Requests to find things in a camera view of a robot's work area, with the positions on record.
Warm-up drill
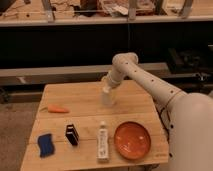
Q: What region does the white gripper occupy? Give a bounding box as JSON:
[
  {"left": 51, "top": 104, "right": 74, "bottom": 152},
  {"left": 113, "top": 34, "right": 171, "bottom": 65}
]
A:
[{"left": 102, "top": 70, "right": 124, "bottom": 89}]

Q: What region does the black eraser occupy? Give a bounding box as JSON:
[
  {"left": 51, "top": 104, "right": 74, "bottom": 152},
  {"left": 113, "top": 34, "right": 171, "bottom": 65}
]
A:
[{"left": 65, "top": 124, "right": 79, "bottom": 146}]

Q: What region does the orange bowl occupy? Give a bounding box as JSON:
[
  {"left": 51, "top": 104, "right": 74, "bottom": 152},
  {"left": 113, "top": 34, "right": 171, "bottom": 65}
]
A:
[{"left": 114, "top": 121, "right": 151, "bottom": 160}]

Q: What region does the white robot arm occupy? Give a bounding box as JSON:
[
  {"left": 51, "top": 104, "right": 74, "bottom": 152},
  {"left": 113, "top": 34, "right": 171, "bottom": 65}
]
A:
[{"left": 102, "top": 53, "right": 213, "bottom": 171}]

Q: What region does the orange carrot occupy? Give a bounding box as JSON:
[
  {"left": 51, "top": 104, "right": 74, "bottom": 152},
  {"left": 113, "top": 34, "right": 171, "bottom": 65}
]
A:
[{"left": 41, "top": 105, "right": 70, "bottom": 113}]

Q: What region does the wooden table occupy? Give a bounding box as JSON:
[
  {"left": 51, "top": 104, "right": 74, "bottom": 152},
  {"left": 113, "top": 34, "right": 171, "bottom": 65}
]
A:
[{"left": 21, "top": 81, "right": 168, "bottom": 171}]

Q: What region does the black cable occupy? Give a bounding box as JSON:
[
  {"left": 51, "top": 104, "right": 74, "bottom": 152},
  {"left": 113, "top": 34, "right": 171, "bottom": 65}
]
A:
[{"left": 156, "top": 105, "right": 173, "bottom": 141}]

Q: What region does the white glue bottle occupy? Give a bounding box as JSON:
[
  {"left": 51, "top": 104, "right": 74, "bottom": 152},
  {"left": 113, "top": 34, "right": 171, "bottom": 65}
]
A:
[{"left": 97, "top": 121, "right": 109, "bottom": 162}]

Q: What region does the blue sponge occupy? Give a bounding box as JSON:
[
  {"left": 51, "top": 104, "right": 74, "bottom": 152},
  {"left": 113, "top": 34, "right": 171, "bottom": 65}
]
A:
[{"left": 37, "top": 134, "right": 55, "bottom": 158}]

